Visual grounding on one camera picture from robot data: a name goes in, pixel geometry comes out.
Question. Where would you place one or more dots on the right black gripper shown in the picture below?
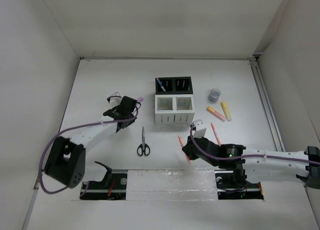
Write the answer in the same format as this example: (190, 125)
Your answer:
(187, 148)

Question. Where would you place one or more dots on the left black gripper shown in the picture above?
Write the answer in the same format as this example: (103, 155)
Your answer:
(131, 122)

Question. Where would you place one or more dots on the orange pen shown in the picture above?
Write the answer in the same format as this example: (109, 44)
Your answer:
(182, 145)

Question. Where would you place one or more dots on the blue pen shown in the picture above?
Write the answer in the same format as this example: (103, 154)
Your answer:
(160, 84)

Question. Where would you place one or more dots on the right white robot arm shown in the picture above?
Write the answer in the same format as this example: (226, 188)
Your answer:
(253, 166)

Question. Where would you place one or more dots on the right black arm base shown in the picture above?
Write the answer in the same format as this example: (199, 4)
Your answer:
(228, 189)

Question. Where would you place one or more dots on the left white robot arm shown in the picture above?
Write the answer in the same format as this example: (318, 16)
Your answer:
(67, 150)

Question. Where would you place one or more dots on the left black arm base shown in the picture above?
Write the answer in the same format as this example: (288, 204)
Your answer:
(113, 186)

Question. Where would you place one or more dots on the pink red pen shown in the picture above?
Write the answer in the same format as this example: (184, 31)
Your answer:
(215, 134)

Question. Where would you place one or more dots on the orange highlighter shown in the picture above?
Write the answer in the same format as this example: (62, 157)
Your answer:
(216, 113)

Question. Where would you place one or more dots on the yellow highlighter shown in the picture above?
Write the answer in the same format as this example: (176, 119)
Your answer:
(226, 111)

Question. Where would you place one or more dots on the white two-slot pen holder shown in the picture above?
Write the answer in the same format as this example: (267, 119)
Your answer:
(174, 109)

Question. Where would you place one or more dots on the black two-slot pen holder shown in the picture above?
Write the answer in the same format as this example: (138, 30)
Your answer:
(174, 86)

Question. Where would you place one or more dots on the clear jar of clips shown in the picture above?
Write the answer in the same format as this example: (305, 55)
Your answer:
(214, 95)

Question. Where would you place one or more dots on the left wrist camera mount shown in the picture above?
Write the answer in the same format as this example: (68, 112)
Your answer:
(115, 94)

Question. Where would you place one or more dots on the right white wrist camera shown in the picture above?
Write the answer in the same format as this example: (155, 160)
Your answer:
(198, 129)

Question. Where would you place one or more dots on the black handled scissors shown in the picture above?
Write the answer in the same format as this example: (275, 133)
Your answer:
(143, 149)

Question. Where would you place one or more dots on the aluminium rail right side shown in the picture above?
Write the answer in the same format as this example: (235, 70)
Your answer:
(266, 104)

